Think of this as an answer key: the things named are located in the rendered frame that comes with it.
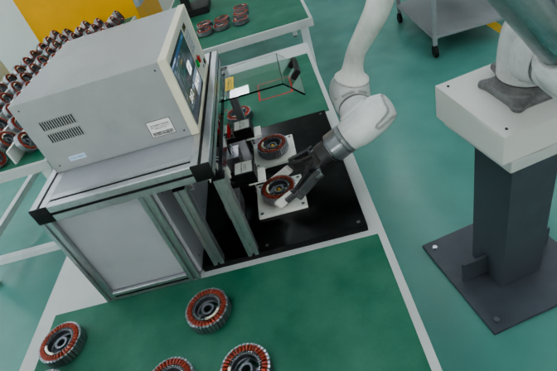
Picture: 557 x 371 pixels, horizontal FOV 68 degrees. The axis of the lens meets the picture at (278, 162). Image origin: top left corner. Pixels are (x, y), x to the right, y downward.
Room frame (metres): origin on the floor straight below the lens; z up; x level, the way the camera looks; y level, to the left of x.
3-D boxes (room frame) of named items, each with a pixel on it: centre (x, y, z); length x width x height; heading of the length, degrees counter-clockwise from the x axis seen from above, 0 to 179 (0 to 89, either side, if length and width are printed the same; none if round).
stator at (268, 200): (0.98, 0.03, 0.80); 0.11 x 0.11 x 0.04
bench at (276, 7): (3.49, -0.03, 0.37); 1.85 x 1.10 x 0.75; 174
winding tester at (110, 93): (1.15, 0.33, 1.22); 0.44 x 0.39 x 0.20; 174
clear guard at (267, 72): (1.26, 0.00, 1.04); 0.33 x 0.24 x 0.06; 84
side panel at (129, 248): (0.82, 0.45, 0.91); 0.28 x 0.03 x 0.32; 84
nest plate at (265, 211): (0.98, 0.03, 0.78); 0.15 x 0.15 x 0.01; 84
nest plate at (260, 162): (1.22, 0.00, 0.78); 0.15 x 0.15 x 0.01; 84
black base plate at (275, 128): (1.10, 0.03, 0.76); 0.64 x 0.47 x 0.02; 174
